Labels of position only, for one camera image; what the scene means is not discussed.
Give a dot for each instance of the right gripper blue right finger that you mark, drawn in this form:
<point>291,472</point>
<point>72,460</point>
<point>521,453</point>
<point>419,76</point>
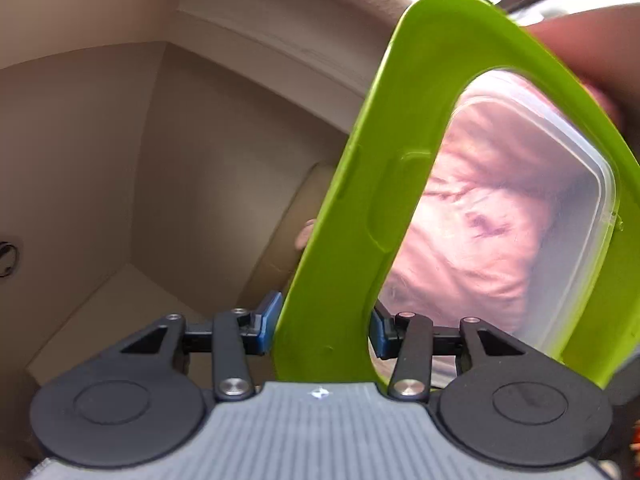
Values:
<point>408,339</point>

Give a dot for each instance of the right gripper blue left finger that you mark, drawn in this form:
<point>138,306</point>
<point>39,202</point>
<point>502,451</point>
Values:
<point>236,335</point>

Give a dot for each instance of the lime green box lid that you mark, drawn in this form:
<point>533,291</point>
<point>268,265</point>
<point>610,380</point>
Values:
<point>437,48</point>

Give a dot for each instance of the pink duvet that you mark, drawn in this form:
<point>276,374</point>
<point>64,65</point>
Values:
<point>511,219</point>

